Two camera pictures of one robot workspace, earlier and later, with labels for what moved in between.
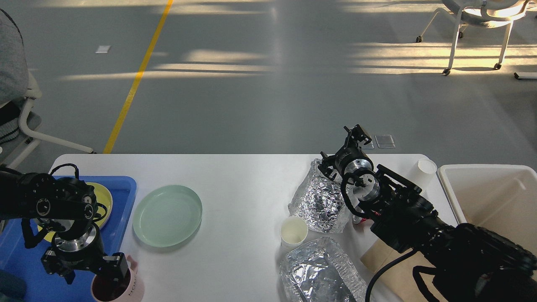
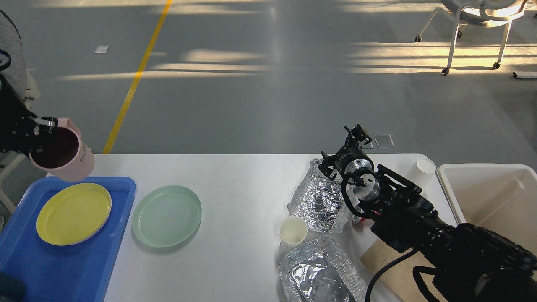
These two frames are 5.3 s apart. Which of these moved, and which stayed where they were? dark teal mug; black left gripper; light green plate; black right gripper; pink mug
Moved: pink mug; black left gripper
Stayed: dark teal mug; light green plate; black right gripper
